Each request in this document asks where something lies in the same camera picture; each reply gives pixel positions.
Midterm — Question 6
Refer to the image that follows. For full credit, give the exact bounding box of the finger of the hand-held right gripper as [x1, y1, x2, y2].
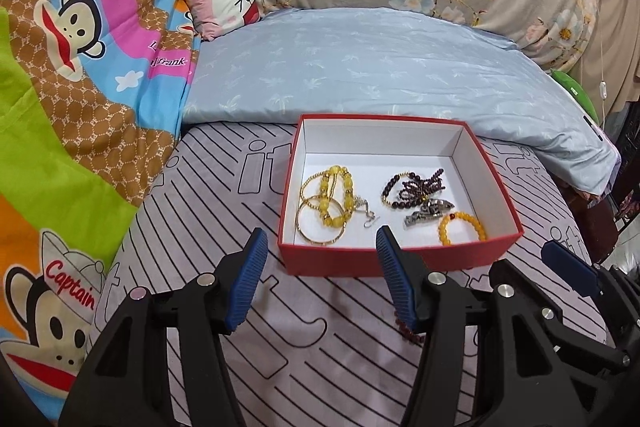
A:
[541, 239, 640, 348]
[490, 259, 631, 383]

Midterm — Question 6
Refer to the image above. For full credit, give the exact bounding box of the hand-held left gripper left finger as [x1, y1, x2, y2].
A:
[59, 227, 271, 427]

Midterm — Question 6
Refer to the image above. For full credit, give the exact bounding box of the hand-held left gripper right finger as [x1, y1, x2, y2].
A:
[375, 224, 616, 427]

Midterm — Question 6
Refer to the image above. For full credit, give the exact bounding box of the silver butterfly pendant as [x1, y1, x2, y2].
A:
[352, 194, 382, 229]

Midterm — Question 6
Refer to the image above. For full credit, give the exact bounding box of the dark red bead bracelet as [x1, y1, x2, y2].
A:
[392, 314, 428, 343]

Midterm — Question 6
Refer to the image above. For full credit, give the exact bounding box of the orange bead bracelet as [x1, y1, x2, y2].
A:
[437, 212, 487, 248]

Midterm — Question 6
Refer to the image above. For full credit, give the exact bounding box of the red cardboard box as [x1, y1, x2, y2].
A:
[277, 114, 524, 279]

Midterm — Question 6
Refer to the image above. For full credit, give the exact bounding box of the silver hair clip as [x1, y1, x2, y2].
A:
[404, 198, 456, 228]

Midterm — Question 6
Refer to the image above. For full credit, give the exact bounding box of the gold bangle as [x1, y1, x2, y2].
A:
[296, 194, 348, 248]

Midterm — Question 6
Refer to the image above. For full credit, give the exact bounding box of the dark purple bead bracelet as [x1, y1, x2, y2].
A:
[381, 172, 416, 210]

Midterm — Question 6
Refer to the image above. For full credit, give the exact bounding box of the garnet small bead bracelet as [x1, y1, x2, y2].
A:
[400, 172, 447, 202]

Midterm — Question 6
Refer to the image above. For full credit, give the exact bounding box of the small gold bead bracelet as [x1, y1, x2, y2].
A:
[299, 172, 326, 208]

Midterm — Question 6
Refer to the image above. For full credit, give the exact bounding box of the yellow translucent bead bracelet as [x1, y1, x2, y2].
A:
[315, 165, 357, 228]

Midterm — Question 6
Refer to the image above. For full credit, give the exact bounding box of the dark brown bedside furniture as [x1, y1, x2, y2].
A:
[570, 184, 640, 268]

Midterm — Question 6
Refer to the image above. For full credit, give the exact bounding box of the green plastic object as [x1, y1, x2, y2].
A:
[550, 69, 598, 125]

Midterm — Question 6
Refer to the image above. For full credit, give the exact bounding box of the light blue pillow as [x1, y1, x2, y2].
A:
[181, 7, 621, 198]

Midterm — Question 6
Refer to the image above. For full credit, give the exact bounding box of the cartoon monkey blanket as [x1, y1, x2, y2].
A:
[0, 0, 221, 408]

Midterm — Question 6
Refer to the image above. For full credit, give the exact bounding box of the beige curtain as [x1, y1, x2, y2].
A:
[580, 0, 640, 132]

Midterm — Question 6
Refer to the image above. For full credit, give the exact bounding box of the white cable with switch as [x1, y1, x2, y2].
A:
[592, 22, 611, 128]

